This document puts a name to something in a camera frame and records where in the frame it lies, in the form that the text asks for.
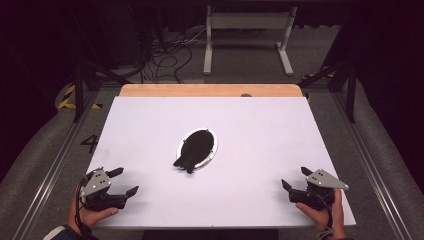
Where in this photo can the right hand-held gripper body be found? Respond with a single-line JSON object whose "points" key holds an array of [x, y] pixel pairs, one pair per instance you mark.
{"points": [[321, 180]]}

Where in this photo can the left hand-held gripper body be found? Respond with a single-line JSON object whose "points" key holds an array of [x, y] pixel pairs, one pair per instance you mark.
{"points": [[96, 181]]}

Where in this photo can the oval silver-rimmed mirror black stand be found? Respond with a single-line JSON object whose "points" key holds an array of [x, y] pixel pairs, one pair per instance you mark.
{"points": [[196, 146]]}

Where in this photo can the person's left hand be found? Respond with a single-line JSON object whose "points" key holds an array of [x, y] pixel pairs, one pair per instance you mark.
{"points": [[90, 218]]}

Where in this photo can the person's right hand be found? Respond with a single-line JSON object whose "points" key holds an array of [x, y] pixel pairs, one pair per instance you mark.
{"points": [[321, 218]]}

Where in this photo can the white board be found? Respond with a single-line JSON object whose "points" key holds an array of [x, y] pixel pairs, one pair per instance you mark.
{"points": [[253, 133]]}

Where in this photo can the black metal stand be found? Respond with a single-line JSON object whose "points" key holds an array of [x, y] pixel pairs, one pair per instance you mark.
{"points": [[79, 86], [350, 83]]}

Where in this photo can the dark round knob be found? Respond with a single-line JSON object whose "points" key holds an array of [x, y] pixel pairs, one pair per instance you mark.
{"points": [[246, 95]]}

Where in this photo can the wooden table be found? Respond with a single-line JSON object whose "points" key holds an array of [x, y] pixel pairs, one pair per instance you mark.
{"points": [[186, 90]]}

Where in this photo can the aluminium floor rail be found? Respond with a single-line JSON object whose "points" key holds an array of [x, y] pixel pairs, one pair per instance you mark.
{"points": [[373, 166], [50, 176]]}

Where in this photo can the white metal desk frame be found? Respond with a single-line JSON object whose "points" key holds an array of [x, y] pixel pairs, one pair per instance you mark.
{"points": [[249, 20]]}

